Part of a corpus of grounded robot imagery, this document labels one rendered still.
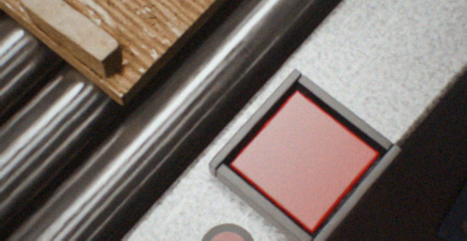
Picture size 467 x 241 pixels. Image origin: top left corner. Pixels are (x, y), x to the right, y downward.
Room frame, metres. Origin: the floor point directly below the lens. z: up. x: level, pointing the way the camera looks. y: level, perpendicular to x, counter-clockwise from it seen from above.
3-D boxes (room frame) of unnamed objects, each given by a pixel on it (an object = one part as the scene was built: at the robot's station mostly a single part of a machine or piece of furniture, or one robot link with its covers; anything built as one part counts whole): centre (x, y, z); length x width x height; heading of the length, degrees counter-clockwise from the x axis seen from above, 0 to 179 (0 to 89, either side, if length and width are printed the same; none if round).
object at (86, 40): (0.22, 0.09, 0.95); 0.06 x 0.02 x 0.03; 50
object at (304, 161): (0.15, -0.04, 0.92); 0.06 x 0.06 x 0.01; 49
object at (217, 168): (0.15, -0.04, 0.92); 0.08 x 0.08 x 0.02; 49
